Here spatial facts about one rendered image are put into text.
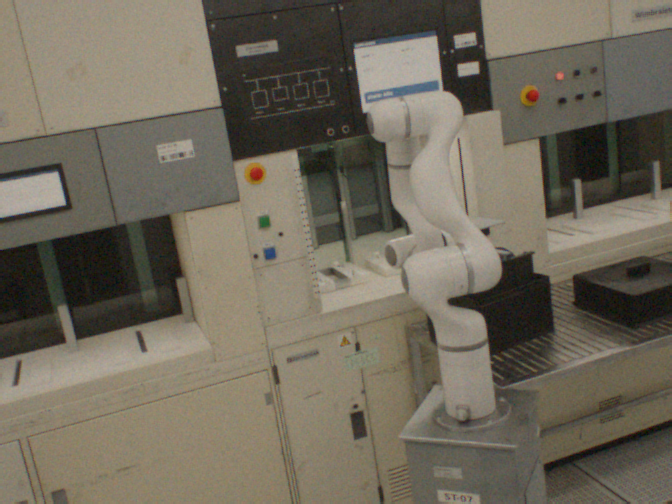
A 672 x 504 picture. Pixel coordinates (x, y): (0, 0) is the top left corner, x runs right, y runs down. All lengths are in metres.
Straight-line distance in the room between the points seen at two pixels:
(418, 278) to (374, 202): 1.72
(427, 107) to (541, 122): 0.92
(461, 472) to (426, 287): 0.44
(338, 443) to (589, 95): 1.46
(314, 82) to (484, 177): 0.64
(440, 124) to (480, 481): 0.84
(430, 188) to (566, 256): 1.14
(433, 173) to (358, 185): 1.61
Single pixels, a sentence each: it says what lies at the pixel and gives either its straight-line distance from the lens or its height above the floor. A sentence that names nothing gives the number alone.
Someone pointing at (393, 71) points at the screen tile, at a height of 1.58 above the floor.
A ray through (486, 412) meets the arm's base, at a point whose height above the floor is 0.78.
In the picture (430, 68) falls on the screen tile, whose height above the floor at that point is 1.57.
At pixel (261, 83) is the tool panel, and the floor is 1.61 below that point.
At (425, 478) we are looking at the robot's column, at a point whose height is 0.65.
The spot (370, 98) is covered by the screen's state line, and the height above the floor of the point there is 1.51.
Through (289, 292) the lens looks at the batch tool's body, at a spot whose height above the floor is 0.96.
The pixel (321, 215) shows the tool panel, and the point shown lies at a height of 1.00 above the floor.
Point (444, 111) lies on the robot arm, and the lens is 1.85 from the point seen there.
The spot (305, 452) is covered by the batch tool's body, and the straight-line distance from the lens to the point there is 2.60.
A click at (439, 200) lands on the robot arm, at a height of 1.29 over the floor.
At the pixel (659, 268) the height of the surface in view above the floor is 0.86.
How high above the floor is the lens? 1.64
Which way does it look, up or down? 14 degrees down
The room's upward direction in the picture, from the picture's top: 9 degrees counter-clockwise
